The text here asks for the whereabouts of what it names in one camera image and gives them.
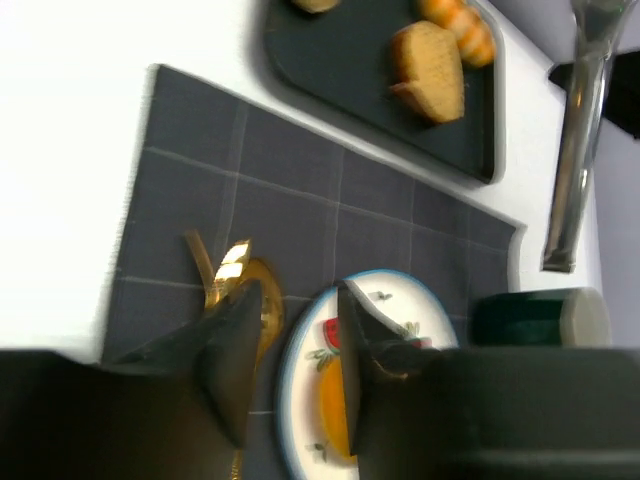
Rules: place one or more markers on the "black baking tray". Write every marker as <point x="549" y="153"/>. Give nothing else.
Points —
<point x="343" y="58"/>

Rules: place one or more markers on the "gold knife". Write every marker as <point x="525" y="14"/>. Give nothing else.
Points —
<point x="218" y="283"/>

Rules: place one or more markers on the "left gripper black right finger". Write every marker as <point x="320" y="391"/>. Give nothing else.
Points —
<point x="483" y="413"/>

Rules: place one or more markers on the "gold spoon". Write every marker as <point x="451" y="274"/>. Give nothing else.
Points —
<point x="271" y="309"/>

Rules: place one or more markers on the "black grid placemat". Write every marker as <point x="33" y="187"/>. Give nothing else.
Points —
<point x="315" y="211"/>

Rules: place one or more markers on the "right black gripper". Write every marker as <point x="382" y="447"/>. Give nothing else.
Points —
<point x="620" y="85"/>

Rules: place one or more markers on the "glazed donut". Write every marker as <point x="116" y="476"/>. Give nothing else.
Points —
<point x="332" y="409"/>

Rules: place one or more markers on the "brown bread slice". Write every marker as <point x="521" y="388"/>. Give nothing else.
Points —
<point x="429" y="72"/>

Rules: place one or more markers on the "white strawberry plate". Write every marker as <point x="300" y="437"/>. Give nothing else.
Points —
<point x="307" y="450"/>

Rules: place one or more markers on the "striped bread roll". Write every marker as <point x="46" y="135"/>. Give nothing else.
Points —
<point x="472" y="34"/>

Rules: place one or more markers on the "metal tongs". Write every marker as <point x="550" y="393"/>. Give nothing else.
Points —
<point x="599" y="26"/>

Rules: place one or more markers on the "green mug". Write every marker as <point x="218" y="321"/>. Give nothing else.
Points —
<point x="570" y="317"/>

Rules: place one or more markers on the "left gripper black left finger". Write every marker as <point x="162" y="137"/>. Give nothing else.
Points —
<point x="176" y="408"/>

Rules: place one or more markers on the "small round bun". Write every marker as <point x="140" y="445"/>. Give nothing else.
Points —
<point x="316" y="6"/>

